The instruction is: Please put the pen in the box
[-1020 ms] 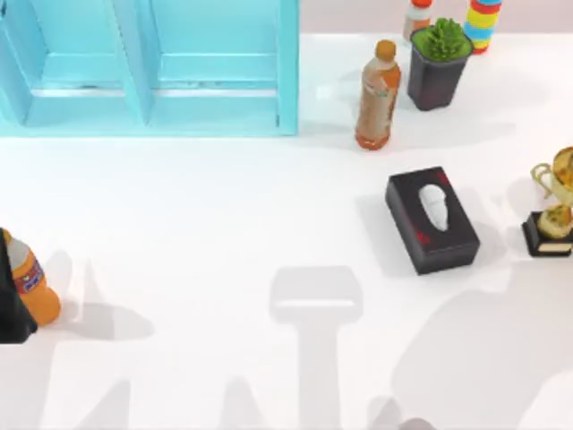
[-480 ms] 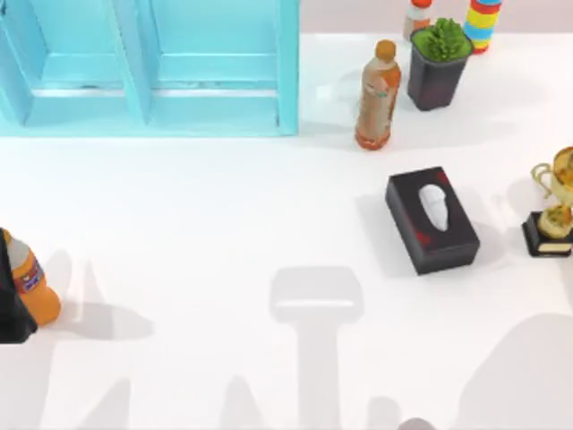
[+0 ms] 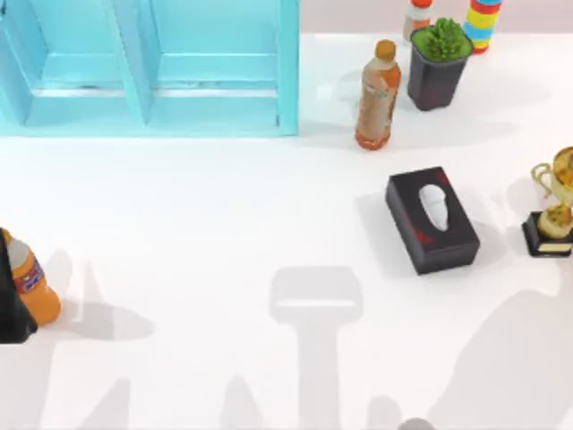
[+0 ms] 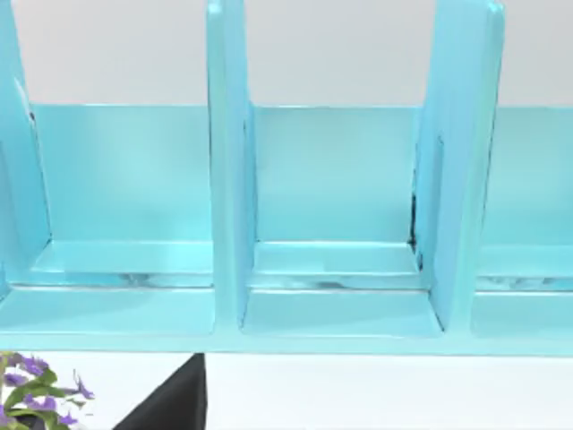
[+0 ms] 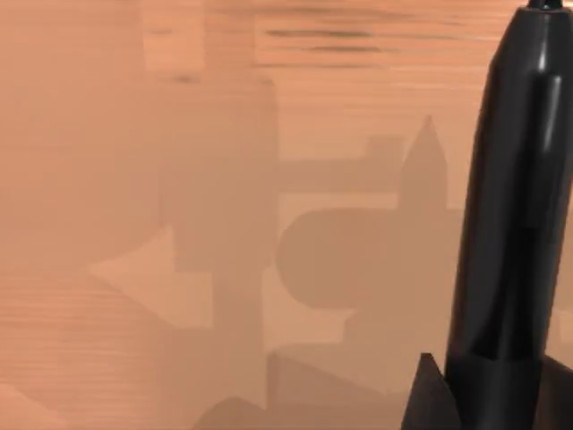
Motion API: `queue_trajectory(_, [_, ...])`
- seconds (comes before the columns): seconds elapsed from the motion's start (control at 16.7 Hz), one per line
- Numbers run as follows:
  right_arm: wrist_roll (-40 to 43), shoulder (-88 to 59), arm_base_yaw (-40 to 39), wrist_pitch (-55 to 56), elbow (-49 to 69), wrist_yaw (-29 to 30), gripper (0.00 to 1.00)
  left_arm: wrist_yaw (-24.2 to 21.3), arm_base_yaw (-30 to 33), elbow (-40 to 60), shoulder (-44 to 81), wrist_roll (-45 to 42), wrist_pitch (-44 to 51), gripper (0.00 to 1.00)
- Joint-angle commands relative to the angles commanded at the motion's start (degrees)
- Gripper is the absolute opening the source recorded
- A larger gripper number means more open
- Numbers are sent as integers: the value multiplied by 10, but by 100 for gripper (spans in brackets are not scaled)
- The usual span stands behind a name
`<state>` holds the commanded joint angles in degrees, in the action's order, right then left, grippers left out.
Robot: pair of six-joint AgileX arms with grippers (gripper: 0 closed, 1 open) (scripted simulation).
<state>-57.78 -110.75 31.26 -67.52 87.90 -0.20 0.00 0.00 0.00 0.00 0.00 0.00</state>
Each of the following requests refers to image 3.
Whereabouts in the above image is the black tissue box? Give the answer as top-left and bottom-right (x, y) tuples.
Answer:
(385, 166), (482, 276)

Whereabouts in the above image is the stack of coloured rings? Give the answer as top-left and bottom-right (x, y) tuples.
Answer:
(463, 0), (503, 56)

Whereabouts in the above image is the gold trophy on black base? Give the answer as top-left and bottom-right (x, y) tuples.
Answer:
(521, 146), (573, 258)

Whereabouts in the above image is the brown tea bottle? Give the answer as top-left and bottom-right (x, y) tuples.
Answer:
(355, 39), (402, 151)

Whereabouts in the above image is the orange soda bottle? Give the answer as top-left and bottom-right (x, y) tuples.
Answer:
(6, 231), (63, 327)

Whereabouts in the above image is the light blue rack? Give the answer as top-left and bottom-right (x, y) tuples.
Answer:
(0, 0), (301, 138)

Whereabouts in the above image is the black plant pot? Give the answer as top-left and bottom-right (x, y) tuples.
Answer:
(406, 18), (475, 112)

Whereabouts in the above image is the white bottle with orange band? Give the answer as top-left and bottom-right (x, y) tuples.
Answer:
(404, 0), (433, 46)

